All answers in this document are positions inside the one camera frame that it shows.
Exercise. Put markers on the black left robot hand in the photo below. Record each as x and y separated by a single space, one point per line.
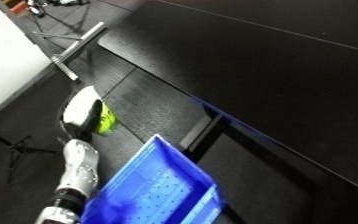
83 133

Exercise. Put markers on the green band paper cup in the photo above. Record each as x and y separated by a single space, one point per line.
80 106

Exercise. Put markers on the pale left robot arm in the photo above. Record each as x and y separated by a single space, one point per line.
78 166

